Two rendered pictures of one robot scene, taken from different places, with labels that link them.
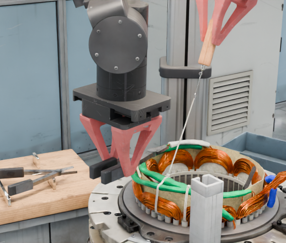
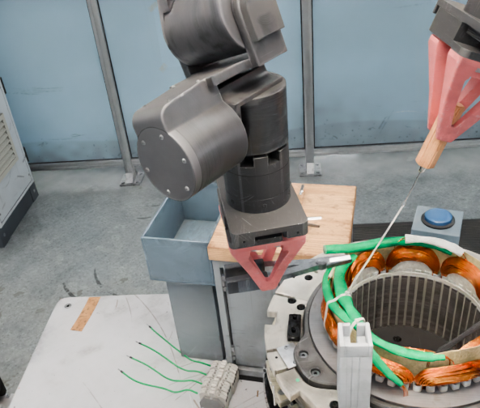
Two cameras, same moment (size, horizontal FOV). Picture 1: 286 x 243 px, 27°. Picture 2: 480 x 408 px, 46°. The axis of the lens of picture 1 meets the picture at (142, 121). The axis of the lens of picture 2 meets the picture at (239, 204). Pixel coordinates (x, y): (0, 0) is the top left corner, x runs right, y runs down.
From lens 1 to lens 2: 0.43 m
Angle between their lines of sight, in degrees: 40
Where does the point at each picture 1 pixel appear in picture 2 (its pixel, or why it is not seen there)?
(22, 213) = not seen: hidden behind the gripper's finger
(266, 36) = not seen: outside the picture
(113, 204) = (307, 291)
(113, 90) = (231, 196)
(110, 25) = (152, 138)
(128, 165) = (260, 280)
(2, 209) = (224, 248)
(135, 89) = (256, 201)
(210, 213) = (348, 375)
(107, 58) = (158, 176)
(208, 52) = (429, 150)
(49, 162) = (317, 199)
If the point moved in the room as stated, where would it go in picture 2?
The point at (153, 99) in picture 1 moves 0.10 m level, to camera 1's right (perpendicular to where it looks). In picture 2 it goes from (281, 217) to (393, 257)
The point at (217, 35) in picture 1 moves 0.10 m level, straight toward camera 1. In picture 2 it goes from (445, 129) to (375, 178)
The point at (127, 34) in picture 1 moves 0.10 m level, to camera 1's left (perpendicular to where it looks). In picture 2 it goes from (172, 155) to (80, 125)
